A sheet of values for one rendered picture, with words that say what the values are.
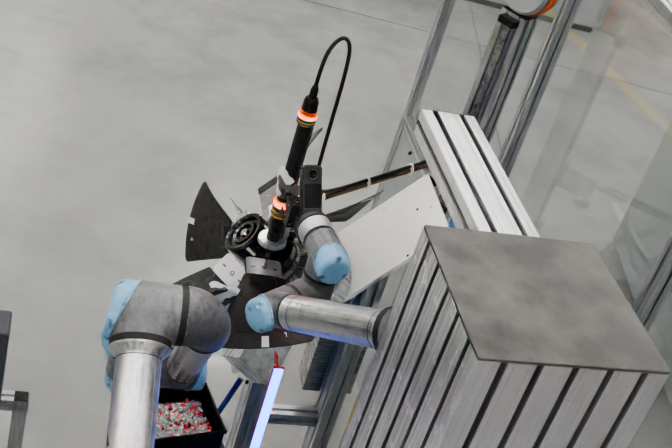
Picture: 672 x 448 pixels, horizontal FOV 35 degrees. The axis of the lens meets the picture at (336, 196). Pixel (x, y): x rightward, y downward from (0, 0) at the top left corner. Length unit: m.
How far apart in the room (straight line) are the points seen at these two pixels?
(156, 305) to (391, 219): 0.97
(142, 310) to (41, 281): 2.33
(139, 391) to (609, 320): 0.94
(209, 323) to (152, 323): 0.11
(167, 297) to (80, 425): 1.80
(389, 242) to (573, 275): 1.40
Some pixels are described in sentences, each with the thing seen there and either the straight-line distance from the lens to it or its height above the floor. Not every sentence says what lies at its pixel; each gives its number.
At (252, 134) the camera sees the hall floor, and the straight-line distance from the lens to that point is 5.53.
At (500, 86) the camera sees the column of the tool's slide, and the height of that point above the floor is 1.60.
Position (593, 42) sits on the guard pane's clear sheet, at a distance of 2.74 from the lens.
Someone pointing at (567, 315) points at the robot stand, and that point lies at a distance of 1.31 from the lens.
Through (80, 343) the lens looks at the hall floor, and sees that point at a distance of 4.07.
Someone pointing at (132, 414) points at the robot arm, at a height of 1.34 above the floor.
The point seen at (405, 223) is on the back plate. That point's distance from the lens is 2.76.
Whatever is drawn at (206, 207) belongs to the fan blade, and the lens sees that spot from 2.90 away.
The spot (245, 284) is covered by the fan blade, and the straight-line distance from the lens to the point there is 2.55.
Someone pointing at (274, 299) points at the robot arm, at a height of 1.40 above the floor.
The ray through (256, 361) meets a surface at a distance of 2.66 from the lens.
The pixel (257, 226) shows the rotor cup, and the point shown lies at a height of 1.26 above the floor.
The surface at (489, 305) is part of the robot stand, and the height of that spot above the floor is 2.03.
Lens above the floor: 2.74
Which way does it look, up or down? 32 degrees down
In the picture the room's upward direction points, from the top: 17 degrees clockwise
